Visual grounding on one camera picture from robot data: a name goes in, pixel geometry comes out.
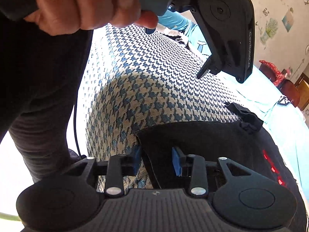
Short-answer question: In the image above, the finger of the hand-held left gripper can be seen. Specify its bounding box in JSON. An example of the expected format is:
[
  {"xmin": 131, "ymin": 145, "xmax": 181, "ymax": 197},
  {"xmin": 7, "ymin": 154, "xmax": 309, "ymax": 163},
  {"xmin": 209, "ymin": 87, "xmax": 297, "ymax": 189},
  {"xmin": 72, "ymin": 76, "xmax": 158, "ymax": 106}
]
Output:
[{"xmin": 197, "ymin": 26, "xmax": 255, "ymax": 84}]

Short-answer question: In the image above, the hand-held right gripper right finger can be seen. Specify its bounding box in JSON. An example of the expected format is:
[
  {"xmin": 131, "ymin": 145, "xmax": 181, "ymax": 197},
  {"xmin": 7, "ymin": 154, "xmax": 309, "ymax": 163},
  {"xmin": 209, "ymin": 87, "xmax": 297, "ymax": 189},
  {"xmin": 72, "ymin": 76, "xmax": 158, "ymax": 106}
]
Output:
[{"xmin": 171, "ymin": 146, "xmax": 257, "ymax": 197}]

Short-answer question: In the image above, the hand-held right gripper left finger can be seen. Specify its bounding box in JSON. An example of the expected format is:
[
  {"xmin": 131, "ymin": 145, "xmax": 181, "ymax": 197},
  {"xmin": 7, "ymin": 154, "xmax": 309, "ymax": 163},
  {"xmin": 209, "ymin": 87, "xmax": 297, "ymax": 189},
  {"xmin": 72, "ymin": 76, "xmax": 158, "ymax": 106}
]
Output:
[{"xmin": 61, "ymin": 145, "xmax": 143, "ymax": 197}]

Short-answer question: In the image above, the black T-shirt red print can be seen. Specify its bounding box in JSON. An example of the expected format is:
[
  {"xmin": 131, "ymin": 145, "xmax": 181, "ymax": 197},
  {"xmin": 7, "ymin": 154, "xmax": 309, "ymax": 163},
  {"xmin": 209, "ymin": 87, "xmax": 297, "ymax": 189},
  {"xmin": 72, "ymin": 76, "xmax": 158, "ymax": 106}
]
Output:
[{"xmin": 135, "ymin": 101, "xmax": 309, "ymax": 232}]

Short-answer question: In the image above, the person's left hand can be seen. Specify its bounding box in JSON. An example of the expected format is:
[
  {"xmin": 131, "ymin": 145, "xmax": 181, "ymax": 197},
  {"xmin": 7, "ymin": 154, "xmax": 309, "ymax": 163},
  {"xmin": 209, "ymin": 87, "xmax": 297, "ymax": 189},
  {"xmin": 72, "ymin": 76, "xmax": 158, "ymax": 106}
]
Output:
[{"xmin": 24, "ymin": 0, "xmax": 159, "ymax": 37}]

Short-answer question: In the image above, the wooden chair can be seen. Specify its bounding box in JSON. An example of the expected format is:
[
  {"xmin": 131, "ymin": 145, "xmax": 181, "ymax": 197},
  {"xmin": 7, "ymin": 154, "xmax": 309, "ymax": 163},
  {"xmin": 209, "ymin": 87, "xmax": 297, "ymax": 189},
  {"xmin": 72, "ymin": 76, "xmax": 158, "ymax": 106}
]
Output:
[
  {"xmin": 280, "ymin": 78, "xmax": 301, "ymax": 107},
  {"xmin": 259, "ymin": 64, "xmax": 278, "ymax": 83}
]

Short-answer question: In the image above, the red floral cloth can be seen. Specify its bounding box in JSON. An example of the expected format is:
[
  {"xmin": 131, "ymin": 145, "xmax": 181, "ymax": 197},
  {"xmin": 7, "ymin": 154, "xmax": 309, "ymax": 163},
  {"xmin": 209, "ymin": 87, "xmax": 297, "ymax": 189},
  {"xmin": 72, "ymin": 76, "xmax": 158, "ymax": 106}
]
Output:
[{"xmin": 259, "ymin": 60, "xmax": 286, "ymax": 86}]

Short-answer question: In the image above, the blue printed sofa cover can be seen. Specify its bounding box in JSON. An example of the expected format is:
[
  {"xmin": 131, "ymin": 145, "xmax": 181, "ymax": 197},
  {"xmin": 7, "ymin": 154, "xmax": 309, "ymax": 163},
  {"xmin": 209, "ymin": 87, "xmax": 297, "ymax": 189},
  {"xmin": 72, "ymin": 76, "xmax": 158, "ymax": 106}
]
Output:
[{"xmin": 157, "ymin": 10, "xmax": 309, "ymax": 194}]

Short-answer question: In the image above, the houndstooth sofa cushion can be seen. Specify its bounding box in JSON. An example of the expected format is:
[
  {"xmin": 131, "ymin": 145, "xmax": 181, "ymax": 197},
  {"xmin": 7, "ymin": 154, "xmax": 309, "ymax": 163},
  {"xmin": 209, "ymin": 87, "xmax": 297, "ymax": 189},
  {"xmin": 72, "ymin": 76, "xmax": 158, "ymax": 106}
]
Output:
[{"xmin": 77, "ymin": 23, "xmax": 242, "ymax": 190}]

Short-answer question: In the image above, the wooden door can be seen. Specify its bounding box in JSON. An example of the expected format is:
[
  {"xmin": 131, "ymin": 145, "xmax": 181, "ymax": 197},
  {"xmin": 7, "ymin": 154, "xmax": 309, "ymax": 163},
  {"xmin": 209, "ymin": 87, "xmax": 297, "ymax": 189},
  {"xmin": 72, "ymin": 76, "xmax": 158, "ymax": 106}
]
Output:
[{"xmin": 296, "ymin": 72, "xmax": 309, "ymax": 112}]

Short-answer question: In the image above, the person's body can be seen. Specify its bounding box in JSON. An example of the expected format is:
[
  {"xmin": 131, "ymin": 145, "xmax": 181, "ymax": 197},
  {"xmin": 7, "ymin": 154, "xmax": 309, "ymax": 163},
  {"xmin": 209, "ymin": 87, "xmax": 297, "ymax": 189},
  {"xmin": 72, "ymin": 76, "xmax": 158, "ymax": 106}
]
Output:
[{"xmin": 0, "ymin": 14, "xmax": 94, "ymax": 184}]

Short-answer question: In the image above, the lavender plant wall sticker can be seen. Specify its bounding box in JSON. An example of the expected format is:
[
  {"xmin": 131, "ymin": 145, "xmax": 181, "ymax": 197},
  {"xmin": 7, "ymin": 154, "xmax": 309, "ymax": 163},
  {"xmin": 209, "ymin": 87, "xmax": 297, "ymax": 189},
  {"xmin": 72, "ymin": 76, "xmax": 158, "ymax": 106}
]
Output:
[{"xmin": 259, "ymin": 18, "xmax": 278, "ymax": 45}]

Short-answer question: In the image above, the black cable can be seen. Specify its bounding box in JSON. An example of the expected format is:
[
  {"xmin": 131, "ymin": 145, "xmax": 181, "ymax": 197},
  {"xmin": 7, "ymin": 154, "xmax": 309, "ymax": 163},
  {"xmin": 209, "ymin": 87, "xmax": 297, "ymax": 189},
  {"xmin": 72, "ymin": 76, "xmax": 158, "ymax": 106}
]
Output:
[{"xmin": 73, "ymin": 101, "xmax": 83, "ymax": 156}]

